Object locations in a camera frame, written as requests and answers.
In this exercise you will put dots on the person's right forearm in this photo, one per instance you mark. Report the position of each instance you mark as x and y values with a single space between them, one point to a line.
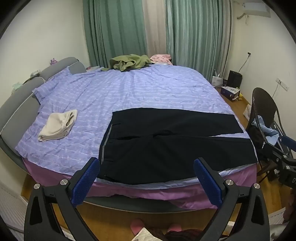
290 209

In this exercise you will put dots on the white sheer curtain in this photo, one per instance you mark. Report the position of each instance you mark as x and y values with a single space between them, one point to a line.
155 27

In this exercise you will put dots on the pink patterned cloth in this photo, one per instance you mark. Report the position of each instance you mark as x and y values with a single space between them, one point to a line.
160 59

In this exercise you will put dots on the beige folded cloth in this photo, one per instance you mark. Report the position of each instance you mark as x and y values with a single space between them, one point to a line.
57 125

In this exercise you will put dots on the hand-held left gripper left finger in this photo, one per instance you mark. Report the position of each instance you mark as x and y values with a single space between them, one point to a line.
85 183

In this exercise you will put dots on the white plastic floor bag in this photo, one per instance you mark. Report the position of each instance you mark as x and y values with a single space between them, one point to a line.
247 112

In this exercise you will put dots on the light blue cloth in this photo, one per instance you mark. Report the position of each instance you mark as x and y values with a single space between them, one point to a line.
266 129

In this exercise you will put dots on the white ribbed panel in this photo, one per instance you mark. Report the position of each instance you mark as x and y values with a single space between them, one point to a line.
11 206

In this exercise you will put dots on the black pants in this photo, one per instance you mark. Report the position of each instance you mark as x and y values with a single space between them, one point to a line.
161 157

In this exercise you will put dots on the purple striped bedspread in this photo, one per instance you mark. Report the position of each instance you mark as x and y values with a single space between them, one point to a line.
138 88

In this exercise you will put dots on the white air conditioner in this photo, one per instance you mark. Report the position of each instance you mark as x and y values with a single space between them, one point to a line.
255 7

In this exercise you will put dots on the dark wicker chair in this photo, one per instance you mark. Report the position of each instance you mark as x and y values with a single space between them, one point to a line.
263 102

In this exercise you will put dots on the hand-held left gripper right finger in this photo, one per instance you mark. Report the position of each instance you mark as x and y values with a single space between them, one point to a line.
208 184

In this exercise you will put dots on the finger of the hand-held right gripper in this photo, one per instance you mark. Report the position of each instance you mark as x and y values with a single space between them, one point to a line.
276 151
287 140

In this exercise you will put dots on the purple plush toy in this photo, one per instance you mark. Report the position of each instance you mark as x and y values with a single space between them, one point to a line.
53 61

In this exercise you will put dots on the purple striped pillow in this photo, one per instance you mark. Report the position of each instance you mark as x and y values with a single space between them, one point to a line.
53 83

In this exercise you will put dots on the green curtain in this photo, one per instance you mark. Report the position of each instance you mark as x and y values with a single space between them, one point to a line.
115 30
196 34

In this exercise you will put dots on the pink bed sheet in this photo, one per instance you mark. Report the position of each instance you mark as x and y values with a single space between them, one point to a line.
143 192

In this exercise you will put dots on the pink slipper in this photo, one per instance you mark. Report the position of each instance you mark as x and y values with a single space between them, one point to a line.
174 228
137 227

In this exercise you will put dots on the white quilted cloth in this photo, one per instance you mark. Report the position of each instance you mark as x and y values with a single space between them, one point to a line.
144 235

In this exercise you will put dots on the white power strip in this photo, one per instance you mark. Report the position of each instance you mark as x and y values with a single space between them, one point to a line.
282 84

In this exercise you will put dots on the olive green garment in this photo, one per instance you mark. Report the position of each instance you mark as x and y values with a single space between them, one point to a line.
129 62

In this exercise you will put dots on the blue cardboard box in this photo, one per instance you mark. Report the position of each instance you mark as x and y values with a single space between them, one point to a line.
229 92

